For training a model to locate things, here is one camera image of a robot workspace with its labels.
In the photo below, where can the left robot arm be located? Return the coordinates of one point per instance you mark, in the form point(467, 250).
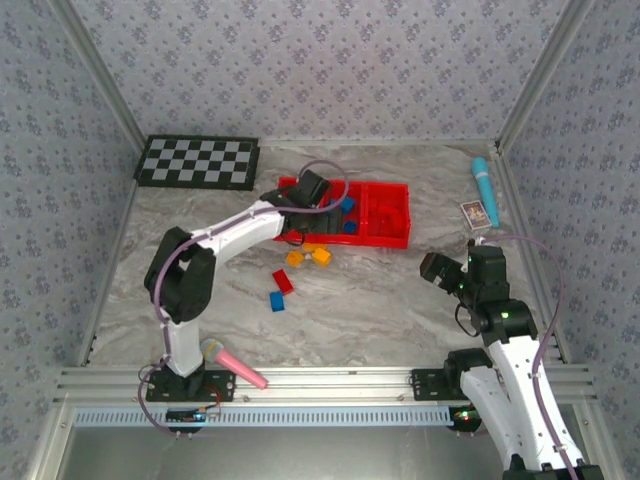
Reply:
point(182, 280)

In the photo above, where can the yellow lego brick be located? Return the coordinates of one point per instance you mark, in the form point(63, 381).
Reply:
point(295, 258)
point(312, 247)
point(321, 256)

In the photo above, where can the red three-compartment bin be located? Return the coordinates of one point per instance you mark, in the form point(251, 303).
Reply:
point(390, 241)

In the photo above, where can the purple playing card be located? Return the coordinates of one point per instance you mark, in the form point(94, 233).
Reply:
point(475, 214)

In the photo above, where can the teal toy microphone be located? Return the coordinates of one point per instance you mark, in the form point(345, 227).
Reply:
point(484, 185)

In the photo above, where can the black grey checkerboard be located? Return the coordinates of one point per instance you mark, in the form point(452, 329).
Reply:
point(200, 162)

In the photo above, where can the small circuit board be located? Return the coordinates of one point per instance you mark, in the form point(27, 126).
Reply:
point(465, 415)
point(192, 415)

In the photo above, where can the pink toy microphone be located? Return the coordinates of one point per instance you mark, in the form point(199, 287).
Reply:
point(235, 367)

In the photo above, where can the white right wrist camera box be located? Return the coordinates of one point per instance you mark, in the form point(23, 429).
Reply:
point(478, 242)

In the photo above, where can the thin aluminium rail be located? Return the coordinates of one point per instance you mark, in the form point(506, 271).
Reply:
point(375, 142)

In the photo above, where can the aluminium side rail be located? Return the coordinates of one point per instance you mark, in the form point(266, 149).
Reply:
point(516, 210)
point(121, 225)

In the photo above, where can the wide aluminium frame rail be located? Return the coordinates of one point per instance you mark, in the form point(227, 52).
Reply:
point(325, 382)

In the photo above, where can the aluminium frame post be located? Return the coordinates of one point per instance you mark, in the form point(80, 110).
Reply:
point(102, 75)
point(541, 75)

